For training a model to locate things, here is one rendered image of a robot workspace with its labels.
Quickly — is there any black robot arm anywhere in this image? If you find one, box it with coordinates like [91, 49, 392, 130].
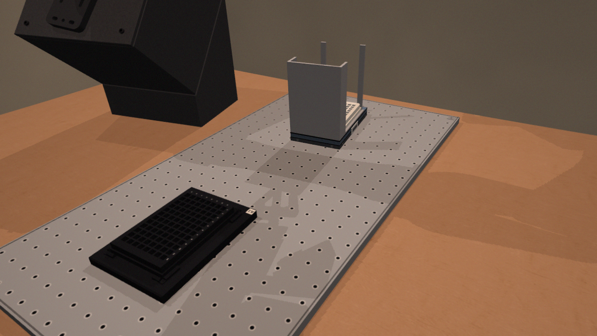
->
[46, 0, 97, 33]

